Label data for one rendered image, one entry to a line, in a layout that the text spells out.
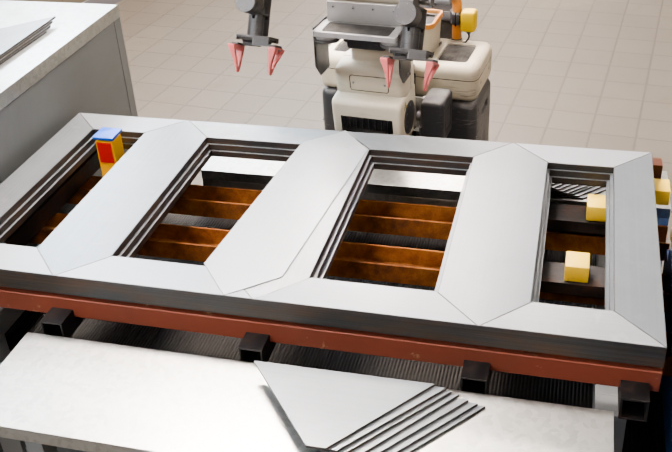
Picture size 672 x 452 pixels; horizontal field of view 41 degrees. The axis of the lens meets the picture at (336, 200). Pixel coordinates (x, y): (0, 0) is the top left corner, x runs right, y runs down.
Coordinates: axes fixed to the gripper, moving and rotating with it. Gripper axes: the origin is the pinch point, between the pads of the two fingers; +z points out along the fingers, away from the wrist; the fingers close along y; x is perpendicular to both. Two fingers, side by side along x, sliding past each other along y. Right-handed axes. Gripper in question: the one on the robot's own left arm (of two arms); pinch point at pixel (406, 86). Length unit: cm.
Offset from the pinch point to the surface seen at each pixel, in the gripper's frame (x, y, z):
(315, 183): -21.8, -13.7, 25.9
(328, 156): -9.8, -15.5, 19.8
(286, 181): -22.7, -20.9, 26.4
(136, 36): 262, -246, -21
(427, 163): -2.1, 8.3, 18.8
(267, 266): -53, -11, 42
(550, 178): -0.1, 38.6, 18.6
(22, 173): -35, -88, 33
